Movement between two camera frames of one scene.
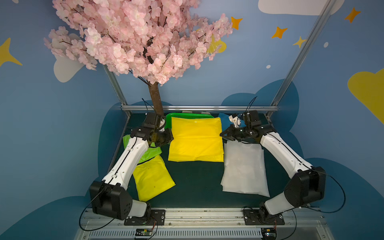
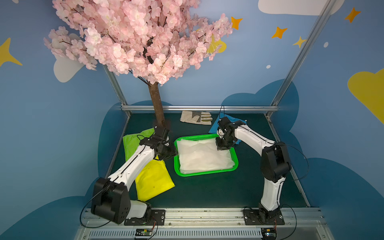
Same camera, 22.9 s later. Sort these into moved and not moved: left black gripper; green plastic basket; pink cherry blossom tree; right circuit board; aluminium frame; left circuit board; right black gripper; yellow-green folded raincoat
Moved: left black gripper; green plastic basket; right black gripper
Not moved: right circuit board; yellow-green folded raincoat; left circuit board; pink cherry blossom tree; aluminium frame
